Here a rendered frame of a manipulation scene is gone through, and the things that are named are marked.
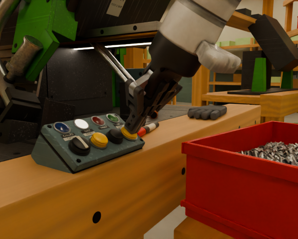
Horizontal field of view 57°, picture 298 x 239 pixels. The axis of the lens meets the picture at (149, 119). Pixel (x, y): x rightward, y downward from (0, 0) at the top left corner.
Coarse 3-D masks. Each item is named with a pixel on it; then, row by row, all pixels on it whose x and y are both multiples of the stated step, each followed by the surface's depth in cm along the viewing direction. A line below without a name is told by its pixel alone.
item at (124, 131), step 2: (122, 128) 44; (124, 128) 45; (122, 130) 44; (124, 130) 44; (126, 130) 44; (122, 132) 44; (124, 132) 44; (126, 132) 44; (128, 132) 44; (124, 134) 44; (126, 134) 44; (128, 134) 44; (130, 134) 44; (132, 134) 44; (134, 134) 44; (136, 134) 45; (126, 136) 44; (128, 136) 44; (130, 136) 44; (132, 136) 44; (134, 136) 44; (136, 136) 45; (130, 138) 44; (132, 138) 44; (134, 138) 44
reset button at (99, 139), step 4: (96, 132) 39; (92, 136) 38; (96, 136) 38; (100, 136) 39; (104, 136) 39; (92, 140) 38; (96, 140) 38; (100, 140) 38; (104, 140) 38; (96, 144) 38; (100, 144) 38; (104, 144) 38
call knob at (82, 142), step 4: (76, 136) 36; (72, 140) 36; (76, 140) 35; (80, 140) 36; (84, 140) 36; (72, 144) 35; (76, 144) 35; (80, 144) 35; (84, 144) 36; (88, 144) 36; (72, 148) 35; (76, 148) 35; (80, 148) 35; (84, 148) 35; (88, 148) 36; (80, 152) 35; (84, 152) 35
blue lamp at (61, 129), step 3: (57, 123) 38; (60, 123) 38; (63, 123) 38; (57, 126) 37; (60, 126) 37; (63, 126) 38; (66, 126) 38; (57, 129) 37; (60, 129) 37; (63, 129) 37; (66, 129) 38
